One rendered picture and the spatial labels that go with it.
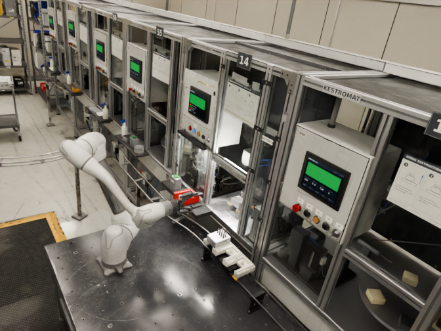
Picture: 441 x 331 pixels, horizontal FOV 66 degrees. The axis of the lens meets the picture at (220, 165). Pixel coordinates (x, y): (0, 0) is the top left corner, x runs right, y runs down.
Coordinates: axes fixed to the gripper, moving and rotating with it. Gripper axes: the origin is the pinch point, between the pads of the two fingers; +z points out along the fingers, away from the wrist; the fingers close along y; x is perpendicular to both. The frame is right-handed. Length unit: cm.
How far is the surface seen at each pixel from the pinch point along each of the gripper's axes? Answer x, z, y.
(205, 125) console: 29, 20, 38
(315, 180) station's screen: -68, 18, 46
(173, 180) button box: 45.5, 7.8, -11.7
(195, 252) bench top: -1.2, 2.5, -44.4
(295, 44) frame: 34, 100, 94
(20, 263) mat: 120, -97, -111
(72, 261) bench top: 29, -73, -44
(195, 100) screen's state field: 42, 18, 53
